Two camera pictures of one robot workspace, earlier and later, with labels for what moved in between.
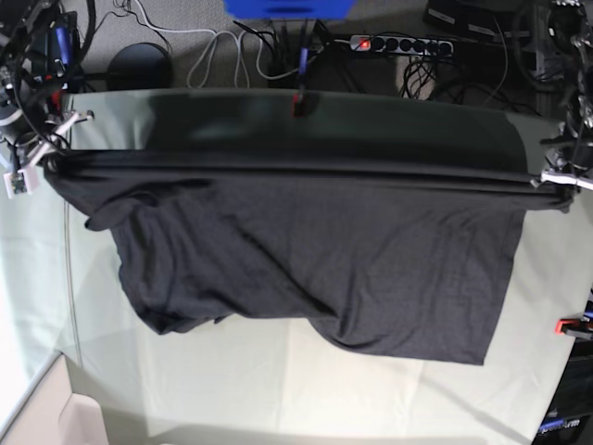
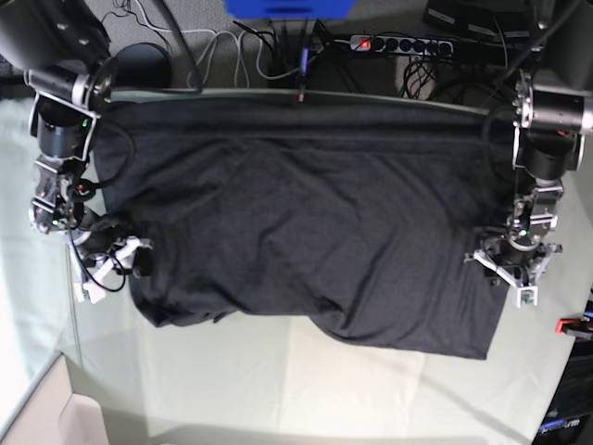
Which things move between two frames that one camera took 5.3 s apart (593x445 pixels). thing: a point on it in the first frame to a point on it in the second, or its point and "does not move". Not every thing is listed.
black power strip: (406, 44) does not move
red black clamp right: (575, 327) does not move
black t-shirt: (385, 222) does not move
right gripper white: (567, 179) to (526, 292)
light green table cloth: (269, 381) does not move
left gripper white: (27, 177) to (126, 248)
